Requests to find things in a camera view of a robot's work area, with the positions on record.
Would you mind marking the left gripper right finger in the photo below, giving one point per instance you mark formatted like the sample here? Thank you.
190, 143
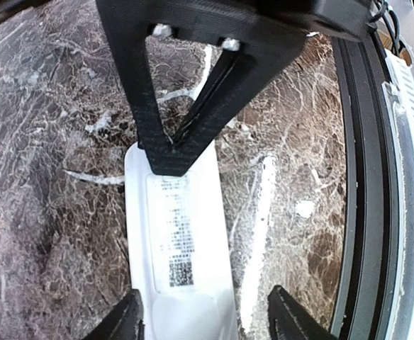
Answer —
288, 320

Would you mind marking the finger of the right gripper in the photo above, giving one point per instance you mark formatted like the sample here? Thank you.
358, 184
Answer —
265, 48

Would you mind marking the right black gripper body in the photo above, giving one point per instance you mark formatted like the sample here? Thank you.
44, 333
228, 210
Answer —
290, 22

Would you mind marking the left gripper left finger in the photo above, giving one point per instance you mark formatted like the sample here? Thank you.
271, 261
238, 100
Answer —
123, 322

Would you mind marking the white remote control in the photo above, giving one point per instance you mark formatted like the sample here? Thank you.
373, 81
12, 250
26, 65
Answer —
205, 310

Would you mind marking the white battery cover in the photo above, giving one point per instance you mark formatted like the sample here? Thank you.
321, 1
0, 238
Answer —
171, 236

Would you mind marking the black front rail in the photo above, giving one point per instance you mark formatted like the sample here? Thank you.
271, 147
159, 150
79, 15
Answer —
370, 248

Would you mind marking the white slotted cable duct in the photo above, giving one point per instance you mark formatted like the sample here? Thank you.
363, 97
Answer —
399, 98

